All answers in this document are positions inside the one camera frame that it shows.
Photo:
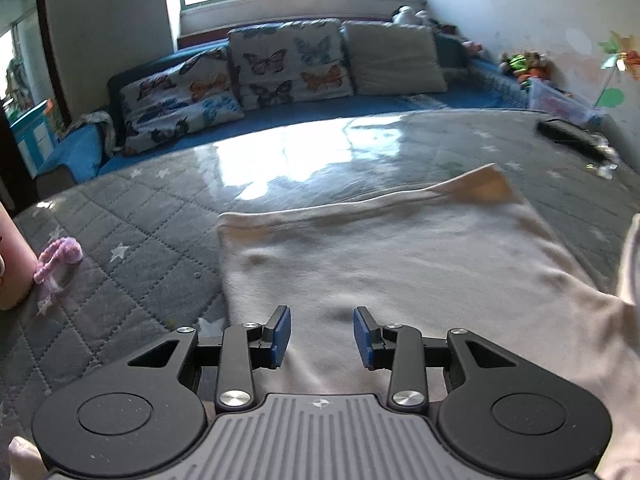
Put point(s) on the black remote control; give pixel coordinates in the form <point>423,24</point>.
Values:
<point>565,132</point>

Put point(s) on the clear plastic storage box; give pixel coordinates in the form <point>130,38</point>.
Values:
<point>555,102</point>

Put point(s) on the teal toy cabinet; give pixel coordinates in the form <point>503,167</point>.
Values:
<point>32,135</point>

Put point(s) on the colourful pinwheel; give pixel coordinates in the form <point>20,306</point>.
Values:
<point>625,57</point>

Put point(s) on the plain grey pillow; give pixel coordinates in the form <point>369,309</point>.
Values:
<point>395,57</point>

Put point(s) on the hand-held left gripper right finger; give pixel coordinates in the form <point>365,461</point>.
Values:
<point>361,335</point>

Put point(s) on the white plush toy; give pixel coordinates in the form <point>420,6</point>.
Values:
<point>407,15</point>

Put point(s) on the blue sofa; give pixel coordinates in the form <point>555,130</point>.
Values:
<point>300,115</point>

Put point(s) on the green orange plush toy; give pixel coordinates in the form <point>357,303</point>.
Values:
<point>525,62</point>

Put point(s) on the grey quilted table cover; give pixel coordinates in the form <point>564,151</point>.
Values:
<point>150,220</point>

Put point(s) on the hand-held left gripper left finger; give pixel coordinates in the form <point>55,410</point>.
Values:
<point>281,335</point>

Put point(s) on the butterfly print pillow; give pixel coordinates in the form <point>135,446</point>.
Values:
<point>285,60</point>
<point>175,100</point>

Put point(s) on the cream garment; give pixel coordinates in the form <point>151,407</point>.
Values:
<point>400,260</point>

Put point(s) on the small pink toy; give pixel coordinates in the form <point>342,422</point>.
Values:
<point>471,46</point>

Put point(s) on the dark wooden door frame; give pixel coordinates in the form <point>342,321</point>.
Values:
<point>44,35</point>

